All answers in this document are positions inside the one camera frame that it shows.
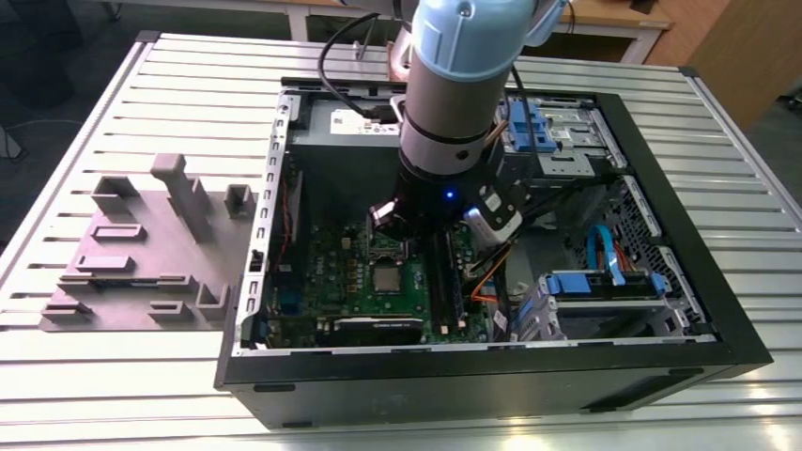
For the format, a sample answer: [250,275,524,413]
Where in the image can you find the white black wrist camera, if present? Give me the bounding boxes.
[463,185,524,245]

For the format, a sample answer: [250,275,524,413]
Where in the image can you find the CPU socket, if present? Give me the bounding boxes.
[367,264,411,298]

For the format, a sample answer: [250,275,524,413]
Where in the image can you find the blue flat wire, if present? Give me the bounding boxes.
[585,225,628,287]

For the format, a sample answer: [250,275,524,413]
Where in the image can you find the grey power supply unit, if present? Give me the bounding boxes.
[288,99,405,215]

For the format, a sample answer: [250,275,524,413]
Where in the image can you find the blue plastic drive carrier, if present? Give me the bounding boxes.
[507,101,560,154]

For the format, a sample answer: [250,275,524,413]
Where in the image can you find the black graphics card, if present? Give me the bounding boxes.
[316,313,424,347]

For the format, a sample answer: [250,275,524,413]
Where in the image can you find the brown square base plate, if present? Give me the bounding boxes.
[385,39,413,85]

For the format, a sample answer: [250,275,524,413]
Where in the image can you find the black PC case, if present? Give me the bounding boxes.
[212,76,775,431]

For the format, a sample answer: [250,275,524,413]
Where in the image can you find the hard disk in blue carrier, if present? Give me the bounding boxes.
[541,271,668,302]

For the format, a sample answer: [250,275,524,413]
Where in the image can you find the green motherboard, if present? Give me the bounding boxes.
[266,219,497,348]

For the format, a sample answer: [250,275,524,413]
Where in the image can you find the grey metal disk bay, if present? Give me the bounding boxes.
[507,270,712,343]

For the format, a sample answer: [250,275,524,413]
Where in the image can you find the orange wires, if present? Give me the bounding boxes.
[467,253,516,303]

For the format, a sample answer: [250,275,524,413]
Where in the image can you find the red flat wire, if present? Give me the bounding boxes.
[609,240,636,277]

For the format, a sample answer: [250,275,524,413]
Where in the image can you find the grey metal drive cage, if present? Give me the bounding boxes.
[493,97,628,204]

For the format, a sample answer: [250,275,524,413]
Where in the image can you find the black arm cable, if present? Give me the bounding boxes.
[317,11,403,126]

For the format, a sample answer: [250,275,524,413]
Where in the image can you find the grey plastic parts rack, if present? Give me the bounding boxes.
[37,152,258,333]

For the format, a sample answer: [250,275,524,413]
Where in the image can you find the black cable bundle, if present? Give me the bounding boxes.
[465,174,623,278]

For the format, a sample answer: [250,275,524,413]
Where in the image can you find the thin red wire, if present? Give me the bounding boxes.
[277,177,297,249]

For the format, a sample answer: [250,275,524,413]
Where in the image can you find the wooden cabinet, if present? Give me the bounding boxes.
[644,0,802,131]

